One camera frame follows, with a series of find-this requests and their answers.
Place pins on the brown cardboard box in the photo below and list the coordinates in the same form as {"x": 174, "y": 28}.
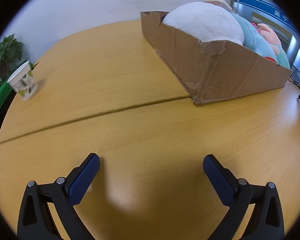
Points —
{"x": 215, "y": 75}

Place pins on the light blue plush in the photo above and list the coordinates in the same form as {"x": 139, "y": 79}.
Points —
{"x": 252, "y": 40}

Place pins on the large green potted plant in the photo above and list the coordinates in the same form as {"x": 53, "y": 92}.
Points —
{"x": 5, "y": 52}

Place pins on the glass partition with blue stripe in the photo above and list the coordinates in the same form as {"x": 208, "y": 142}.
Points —
{"x": 265, "y": 7}

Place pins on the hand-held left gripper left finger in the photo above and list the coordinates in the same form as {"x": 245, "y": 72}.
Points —
{"x": 83, "y": 180}

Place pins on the printed paper cup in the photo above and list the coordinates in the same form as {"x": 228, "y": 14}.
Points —
{"x": 22, "y": 82}

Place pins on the teal pink green plush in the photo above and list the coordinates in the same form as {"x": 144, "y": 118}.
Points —
{"x": 268, "y": 33}

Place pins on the black and white panda plush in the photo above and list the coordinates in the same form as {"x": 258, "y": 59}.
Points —
{"x": 205, "y": 22}

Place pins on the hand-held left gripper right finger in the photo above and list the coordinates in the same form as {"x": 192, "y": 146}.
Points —
{"x": 218, "y": 180}

